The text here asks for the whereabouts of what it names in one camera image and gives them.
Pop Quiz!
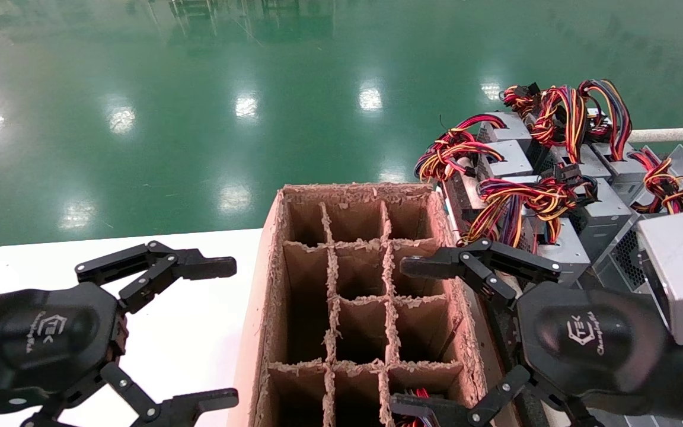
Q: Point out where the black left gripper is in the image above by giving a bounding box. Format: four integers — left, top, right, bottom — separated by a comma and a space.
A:
0, 240, 240, 427

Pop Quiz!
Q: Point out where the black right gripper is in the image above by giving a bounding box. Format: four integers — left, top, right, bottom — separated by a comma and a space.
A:
390, 237, 672, 427

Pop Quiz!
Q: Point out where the white rail pipe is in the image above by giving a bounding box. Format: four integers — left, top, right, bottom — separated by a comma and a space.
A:
629, 126, 683, 144

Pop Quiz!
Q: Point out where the cardboard box with dividers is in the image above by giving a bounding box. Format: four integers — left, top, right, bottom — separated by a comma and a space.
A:
229, 183, 508, 427

